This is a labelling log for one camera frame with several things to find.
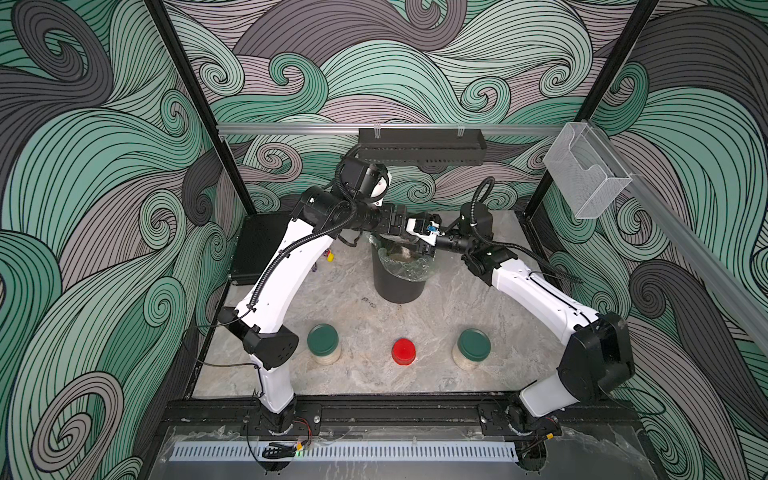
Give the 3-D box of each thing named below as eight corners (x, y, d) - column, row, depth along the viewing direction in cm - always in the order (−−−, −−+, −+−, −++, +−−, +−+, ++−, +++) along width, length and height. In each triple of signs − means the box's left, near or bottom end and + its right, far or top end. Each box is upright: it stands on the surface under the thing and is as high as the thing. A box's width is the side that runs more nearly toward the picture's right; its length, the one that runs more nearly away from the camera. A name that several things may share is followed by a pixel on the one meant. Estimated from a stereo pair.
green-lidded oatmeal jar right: (454, 370, 83) (463, 357, 74) (450, 343, 88) (458, 328, 79) (482, 370, 83) (493, 357, 74) (476, 343, 88) (486, 328, 79)
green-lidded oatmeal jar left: (312, 365, 84) (305, 351, 75) (316, 339, 89) (309, 323, 80) (339, 365, 84) (335, 351, 75) (341, 339, 89) (337, 323, 80)
